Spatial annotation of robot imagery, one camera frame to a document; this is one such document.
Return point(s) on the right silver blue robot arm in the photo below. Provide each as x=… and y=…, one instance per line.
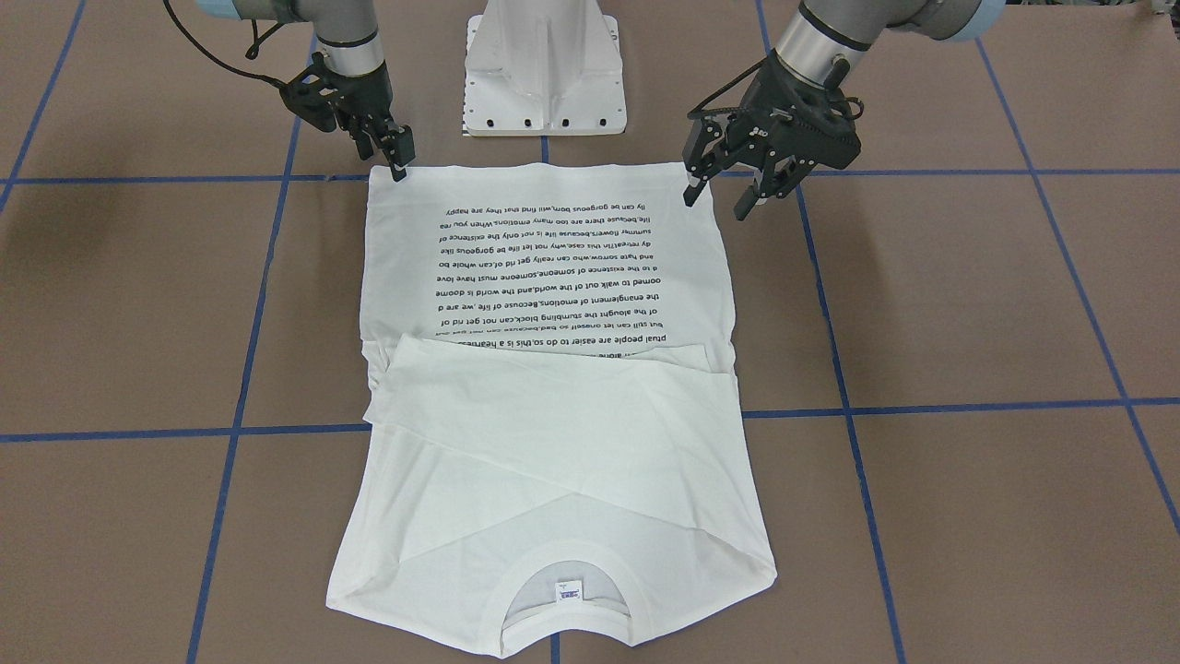
x=347, y=32

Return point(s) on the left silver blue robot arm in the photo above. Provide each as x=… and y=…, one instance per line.
x=824, y=34

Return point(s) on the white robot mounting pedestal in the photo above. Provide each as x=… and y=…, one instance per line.
x=543, y=68

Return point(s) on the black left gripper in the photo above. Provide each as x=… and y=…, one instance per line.
x=764, y=89

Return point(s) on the white long-sleeve printed shirt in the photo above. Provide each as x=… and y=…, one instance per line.
x=557, y=441

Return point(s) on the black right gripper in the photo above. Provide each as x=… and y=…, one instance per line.
x=366, y=94

